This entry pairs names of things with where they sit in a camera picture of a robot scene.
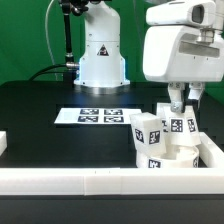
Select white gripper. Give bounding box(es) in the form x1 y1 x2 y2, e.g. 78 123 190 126
143 25 224 113

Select white round stool seat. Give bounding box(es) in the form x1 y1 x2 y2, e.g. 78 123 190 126
136 146 199 169

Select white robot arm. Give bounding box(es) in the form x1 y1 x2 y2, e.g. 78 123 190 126
143 0 224 113

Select white sheet with markers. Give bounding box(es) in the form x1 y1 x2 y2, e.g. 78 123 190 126
54 108 141 125

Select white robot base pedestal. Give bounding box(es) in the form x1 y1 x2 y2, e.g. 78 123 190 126
74 1 130 88

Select white U-shaped fence wall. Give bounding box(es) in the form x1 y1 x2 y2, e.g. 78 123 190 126
0 133 224 195

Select black camera stand pole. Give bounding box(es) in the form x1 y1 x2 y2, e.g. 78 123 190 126
59 0 89 68

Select black cables at base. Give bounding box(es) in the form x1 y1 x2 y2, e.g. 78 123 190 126
29 63 78 82

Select white cable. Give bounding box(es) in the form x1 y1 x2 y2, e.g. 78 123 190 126
44 0 59 81

